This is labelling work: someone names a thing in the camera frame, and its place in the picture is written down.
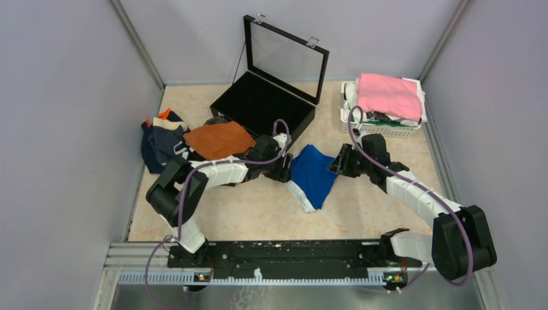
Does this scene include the purple cable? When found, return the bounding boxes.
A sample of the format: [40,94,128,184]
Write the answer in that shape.
[144,119,292,309]
[347,106,475,294]

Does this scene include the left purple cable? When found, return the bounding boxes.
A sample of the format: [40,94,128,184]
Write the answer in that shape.
[144,119,292,309]

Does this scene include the pink folded cloth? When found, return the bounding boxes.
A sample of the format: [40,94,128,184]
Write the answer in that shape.
[357,73,423,122]

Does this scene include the dark blue underwear cream waistband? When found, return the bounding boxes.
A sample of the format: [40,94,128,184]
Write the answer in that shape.
[149,118,192,174]

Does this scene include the olive grey underwear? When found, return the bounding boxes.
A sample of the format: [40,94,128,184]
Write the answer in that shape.
[204,116,229,125]

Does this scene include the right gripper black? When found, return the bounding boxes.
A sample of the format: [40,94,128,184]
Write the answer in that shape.
[327,143,373,178]

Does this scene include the black display case glass lid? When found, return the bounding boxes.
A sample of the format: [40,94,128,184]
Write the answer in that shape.
[209,14,330,147]

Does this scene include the royal blue underwear white trim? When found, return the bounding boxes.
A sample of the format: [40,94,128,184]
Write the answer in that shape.
[285,145,338,213]

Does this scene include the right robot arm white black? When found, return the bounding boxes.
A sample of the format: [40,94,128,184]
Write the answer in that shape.
[328,134,498,281]

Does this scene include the black underwear white trim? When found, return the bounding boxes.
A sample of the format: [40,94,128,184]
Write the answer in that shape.
[173,141,205,161]

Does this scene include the navy underwear orange waistband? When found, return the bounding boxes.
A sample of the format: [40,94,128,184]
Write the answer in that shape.
[140,119,164,174]

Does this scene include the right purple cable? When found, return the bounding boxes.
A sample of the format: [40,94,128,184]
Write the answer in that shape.
[347,106,475,294]

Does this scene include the orange underwear cream waistband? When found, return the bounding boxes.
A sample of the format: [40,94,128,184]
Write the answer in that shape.
[184,121,256,160]

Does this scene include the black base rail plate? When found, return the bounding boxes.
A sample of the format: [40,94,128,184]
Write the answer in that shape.
[167,239,422,280]

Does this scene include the white plastic basket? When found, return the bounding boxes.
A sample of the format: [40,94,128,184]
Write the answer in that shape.
[339,77,428,138]

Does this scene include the white cloths in basket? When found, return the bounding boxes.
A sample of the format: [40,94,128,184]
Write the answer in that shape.
[342,74,427,127]

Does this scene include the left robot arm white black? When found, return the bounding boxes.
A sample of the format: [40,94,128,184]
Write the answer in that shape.
[146,133,293,267]

